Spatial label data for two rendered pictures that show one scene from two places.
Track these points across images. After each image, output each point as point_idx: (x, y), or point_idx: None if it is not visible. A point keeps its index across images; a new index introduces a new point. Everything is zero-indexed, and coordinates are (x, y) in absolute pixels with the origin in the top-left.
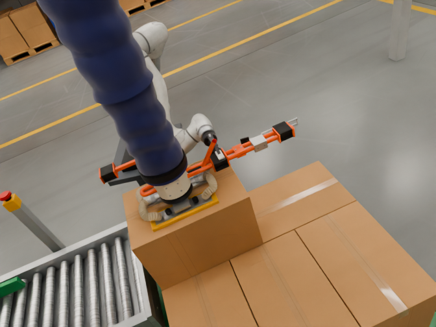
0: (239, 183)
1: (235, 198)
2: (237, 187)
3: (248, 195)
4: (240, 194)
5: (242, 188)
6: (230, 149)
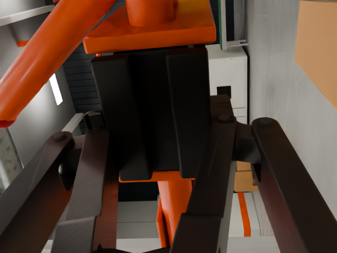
0: (327, 92)
1: (306, 8)
2: (322, 58)
3: (295, 60)
4: (305, 39)
5: (312, 73)
6: (163, 204)
